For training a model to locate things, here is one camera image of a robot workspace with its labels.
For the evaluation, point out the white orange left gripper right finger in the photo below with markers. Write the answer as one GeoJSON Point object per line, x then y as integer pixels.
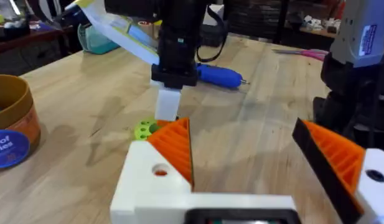
{"type": "Point", "coordinates": [341, 161]}

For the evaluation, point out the white orange left gripper left finger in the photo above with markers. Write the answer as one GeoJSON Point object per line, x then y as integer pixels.
{"type": "Point", "coordinates": [148, 174]}

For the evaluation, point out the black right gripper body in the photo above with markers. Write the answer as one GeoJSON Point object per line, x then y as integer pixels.
{"type": "Point", "coordinates": [179, 46]}

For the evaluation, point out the finger of the bare white right gripper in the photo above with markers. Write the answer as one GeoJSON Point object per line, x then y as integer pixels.
{"type": "Point", "coordinates": [167, 104]}

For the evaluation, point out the blue electric screwdriver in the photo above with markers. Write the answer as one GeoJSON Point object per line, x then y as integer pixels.
{"type": "Point", "coordinates": [218, 76]}

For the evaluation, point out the orange ribbed wedge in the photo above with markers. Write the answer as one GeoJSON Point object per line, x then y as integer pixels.
{"type": "Point", "coordinates": [163, 123]}

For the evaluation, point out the green disc with holes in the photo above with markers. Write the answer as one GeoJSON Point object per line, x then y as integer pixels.
{"type": "Point", "coordinates": [142, 129]}

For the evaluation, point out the right wrist flat plate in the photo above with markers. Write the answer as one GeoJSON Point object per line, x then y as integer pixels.
{"type": "Point", "coordinates": [123, 34]}

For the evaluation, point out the teal translucent container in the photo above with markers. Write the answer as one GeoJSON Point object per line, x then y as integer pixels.
{"type": "Point", "coordinates": [96, 42]}

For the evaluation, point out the pink scissors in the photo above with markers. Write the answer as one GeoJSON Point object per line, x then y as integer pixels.
{"type": "Point", "coordinates": [307, 53]}

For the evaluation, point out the heap of small parts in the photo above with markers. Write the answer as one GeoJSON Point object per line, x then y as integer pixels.
{"type": "Point", "coordinates": [317, 23]}

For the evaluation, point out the brown toy tub blue label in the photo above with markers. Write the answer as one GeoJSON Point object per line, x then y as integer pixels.
{"type": "Point", "coordinates": [11, 124]}

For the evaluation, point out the dark side table with clutter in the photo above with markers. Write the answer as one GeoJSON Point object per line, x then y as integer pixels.
{"type": "Point", "coordinates": [20, 37]}

